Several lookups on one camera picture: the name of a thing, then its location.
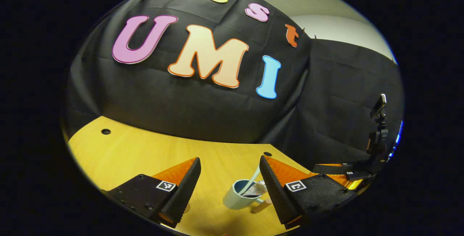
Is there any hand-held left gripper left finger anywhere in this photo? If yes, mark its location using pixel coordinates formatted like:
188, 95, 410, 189
103, 157, 202, 228

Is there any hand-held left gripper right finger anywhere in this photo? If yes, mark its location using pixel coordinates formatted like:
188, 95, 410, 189
259, 155, 357, 229

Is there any white toothpaste tube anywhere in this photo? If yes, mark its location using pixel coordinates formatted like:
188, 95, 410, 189
242, 181, 268, 197

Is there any grey cup with wooden handle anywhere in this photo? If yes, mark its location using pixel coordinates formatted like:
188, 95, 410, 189
223, 179, 273, 214

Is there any wooden desktop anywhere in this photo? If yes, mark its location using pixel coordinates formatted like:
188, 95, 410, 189
67, 116, 363, 236

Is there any black backdrop cloth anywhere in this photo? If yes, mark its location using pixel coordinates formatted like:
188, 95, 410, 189
60, 0, 405, 173

